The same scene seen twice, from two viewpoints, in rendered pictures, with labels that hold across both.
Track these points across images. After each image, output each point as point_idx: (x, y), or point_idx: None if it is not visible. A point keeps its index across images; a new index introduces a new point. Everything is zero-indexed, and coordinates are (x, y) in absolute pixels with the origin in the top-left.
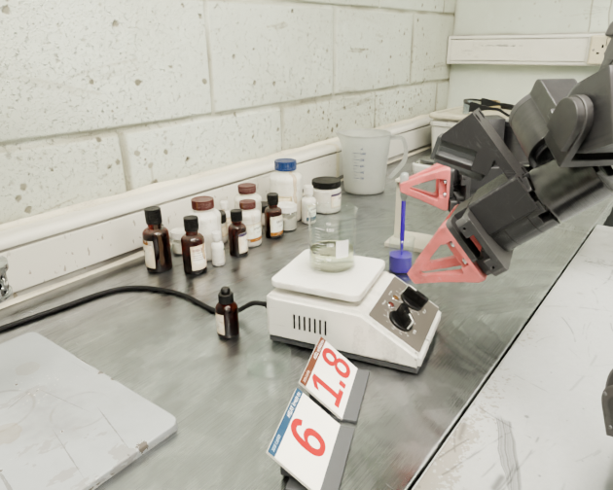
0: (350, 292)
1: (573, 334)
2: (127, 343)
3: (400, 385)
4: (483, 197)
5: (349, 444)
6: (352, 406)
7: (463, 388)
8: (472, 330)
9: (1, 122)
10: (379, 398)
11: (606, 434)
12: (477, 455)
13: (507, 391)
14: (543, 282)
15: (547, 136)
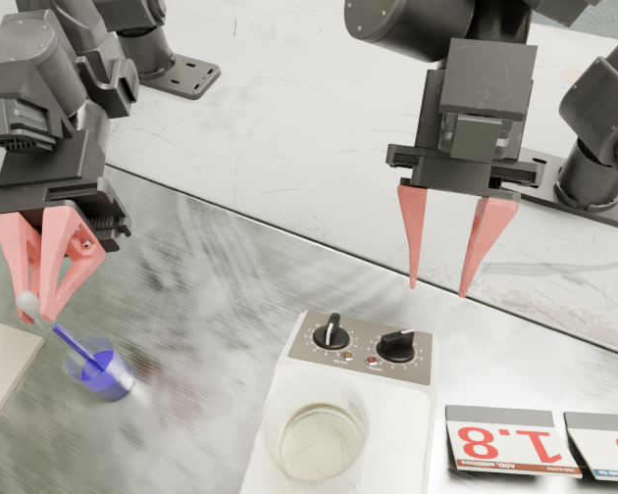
0: (420, 406)
1: (301, 189)
2: None
3: (458, 366)
4: (522, 133)
5: (593, 413)
6: (529, 418)
7: (440, 299)
8: (308, 283)
9: None
10: (491, 388)
11: None
12: (544, 293)
13: (432, 260)
14: (166, 196)
15: (543, 4)
